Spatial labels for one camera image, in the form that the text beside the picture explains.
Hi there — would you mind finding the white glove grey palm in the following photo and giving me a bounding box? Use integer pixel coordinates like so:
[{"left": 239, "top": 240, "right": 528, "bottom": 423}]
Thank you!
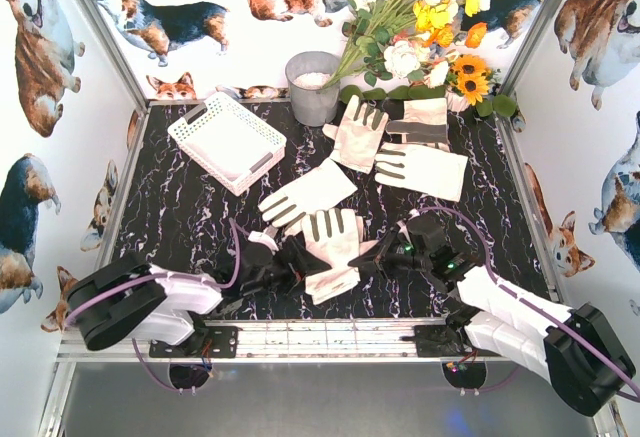
[{"left": 301, "top": 208, "right": 376, "bottom": 305}]

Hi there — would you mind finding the white glove long cuff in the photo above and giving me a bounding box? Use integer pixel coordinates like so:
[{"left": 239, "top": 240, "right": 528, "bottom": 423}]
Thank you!
[{"left": 258, "top": 158, "right": 357, "bottom": 235}]

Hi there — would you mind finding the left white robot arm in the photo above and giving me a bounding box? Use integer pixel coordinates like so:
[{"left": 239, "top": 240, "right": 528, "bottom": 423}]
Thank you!
[{"left": 65, "top": 231, "right": 330, "bottom": 351}]

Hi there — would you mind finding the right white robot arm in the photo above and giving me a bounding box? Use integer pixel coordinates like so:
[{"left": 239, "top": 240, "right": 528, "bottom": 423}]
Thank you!
[{"left": 350, "top": 212, "right": 639, "bottom": 417}]

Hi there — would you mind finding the white plastic storage basket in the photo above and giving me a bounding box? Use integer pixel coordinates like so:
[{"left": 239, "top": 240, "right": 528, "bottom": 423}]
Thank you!
[{"left": 168, "top": 92, "right": 287, "bottom": 196}]

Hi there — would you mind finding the white glove back right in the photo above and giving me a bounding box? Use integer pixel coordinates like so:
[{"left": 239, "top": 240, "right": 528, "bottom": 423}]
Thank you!
[{"left": 374, "top": 142, "right": 468, "bottom": 202}]

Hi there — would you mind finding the white grey glove back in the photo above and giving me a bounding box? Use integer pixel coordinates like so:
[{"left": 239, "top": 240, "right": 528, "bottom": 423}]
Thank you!
[{"left": 386, "top": 98, "right": 450, "bottom": 152}]

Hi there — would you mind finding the white glove back left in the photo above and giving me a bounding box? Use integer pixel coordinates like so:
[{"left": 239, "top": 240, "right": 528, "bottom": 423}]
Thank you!
[{"left": 323, "top": 95, "right": 389, "bottom": 174}]

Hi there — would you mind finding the grey metal bucket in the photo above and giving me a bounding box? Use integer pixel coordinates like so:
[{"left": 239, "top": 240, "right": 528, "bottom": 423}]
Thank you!
[{"left": 285, "top": 51, "right": 340, "bottom": 127}]

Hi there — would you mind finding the artificial flower bouquet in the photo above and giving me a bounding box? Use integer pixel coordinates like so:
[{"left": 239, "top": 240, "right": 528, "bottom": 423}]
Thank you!
[{"left": 323, "top": 0, "right": 524, "bottom": 118}]

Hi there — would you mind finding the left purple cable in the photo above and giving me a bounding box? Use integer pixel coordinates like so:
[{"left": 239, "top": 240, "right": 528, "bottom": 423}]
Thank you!
[{"left": 62, "top": 216, "right": 251, "bottom": 392}]

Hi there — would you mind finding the purple cable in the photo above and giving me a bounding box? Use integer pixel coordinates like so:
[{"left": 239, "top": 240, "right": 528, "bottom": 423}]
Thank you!
[
  {"left": 409, "top": 206, "right": 640, "bottom": 403},
  {"left": 62, "top": 216, "right": 251, "bottom": 392}
]

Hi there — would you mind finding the aluminium front rail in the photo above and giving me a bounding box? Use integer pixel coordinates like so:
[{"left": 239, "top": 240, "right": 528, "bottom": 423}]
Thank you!
[{"left": 57, "top": 319, "right": 501, "bottom": 364}]

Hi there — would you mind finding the left black base bracket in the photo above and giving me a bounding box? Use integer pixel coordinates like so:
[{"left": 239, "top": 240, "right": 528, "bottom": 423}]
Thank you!
[{"left": 149, "top": 326, "right": 239, "bottom": 359}]

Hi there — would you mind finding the black base bracket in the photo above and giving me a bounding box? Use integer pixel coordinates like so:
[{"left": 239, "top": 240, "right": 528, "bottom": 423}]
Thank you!
[
  {"left": 149, "top": 326, "right": 239, "bottom": 359},
  {"left": 400, "top": 325, "right": 464, "bottom": 358}
]

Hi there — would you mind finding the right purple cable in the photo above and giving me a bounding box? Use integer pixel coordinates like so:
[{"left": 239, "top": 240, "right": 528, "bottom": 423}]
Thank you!
[{"left": 409, "top": 206, "right": 640, "bottom": 403}]

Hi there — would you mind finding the right black base bracket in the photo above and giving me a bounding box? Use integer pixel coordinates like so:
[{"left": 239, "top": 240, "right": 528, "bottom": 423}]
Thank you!
[{"left": 400, "top": 325, "right": 464, "bottom": 358}]

